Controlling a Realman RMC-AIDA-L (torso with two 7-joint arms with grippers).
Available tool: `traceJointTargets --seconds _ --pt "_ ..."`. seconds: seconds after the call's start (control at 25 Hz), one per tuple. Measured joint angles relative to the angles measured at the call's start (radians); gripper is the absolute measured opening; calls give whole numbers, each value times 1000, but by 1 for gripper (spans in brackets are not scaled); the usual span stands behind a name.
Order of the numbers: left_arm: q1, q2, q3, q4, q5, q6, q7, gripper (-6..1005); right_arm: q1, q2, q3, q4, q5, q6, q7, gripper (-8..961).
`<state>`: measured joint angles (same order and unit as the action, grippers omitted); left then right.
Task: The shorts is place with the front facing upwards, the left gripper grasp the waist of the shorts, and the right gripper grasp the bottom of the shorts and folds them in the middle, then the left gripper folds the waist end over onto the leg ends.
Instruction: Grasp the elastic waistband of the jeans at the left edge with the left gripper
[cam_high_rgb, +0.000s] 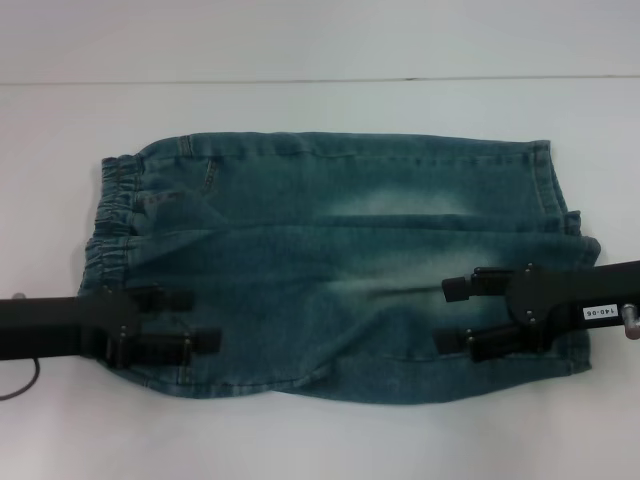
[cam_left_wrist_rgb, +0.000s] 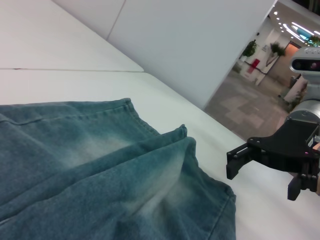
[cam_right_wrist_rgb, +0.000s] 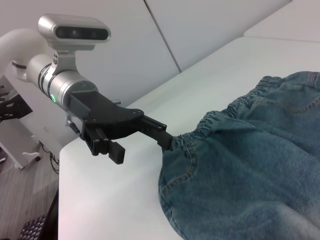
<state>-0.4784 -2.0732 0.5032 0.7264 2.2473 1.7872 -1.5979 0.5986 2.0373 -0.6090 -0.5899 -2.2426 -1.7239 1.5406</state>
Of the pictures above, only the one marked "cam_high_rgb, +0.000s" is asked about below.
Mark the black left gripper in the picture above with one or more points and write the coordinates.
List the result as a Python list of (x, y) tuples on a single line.
[(50, 327)]

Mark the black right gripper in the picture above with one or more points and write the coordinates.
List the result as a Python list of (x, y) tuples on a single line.
[(560, 300)]

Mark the blue denim shorts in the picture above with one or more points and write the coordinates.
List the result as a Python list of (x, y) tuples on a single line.
[(310, 260)]

